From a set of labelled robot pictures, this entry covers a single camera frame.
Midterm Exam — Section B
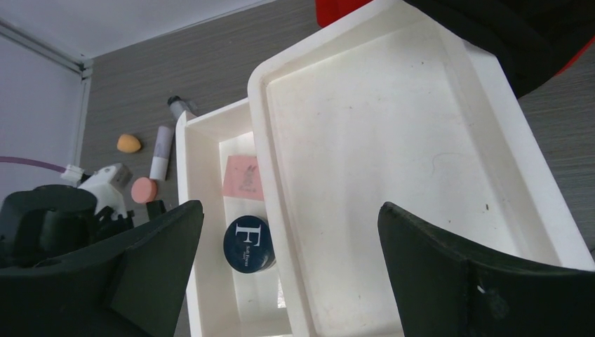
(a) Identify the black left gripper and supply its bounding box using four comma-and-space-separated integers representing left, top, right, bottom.
1, 185, 166, 269

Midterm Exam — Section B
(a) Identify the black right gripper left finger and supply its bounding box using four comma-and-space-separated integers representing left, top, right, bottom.
1, 200, 204, 336

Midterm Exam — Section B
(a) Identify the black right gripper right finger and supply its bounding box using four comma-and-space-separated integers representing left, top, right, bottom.
377, 202, 594, 336

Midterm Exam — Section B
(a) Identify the white top drawer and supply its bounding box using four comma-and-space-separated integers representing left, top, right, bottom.
175, 99, 292, 336

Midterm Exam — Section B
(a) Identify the dark blue round jar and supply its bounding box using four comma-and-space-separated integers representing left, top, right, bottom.
223, 215, 276, 274

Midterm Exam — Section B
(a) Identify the pink square pad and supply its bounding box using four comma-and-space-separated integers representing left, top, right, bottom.
222, 155, 265, 201

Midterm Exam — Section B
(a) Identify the orange makeup sponge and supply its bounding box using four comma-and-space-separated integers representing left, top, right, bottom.
116, 134, 142, 154

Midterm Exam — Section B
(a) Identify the white purple tube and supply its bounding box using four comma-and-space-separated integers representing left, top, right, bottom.
149, 126, 174, 181

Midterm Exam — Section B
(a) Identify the clear vial black cap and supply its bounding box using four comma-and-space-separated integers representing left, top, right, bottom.
167, 95, 197, 121

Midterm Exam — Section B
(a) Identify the white drawer cabinet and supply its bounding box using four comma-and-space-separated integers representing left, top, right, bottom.
247, 1, 594, 336

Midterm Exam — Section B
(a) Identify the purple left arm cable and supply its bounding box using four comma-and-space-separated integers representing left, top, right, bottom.
0, 156, 68, 174

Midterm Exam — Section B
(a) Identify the aluminium frame rail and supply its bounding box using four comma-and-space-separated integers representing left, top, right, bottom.
1, 19, 92, 164

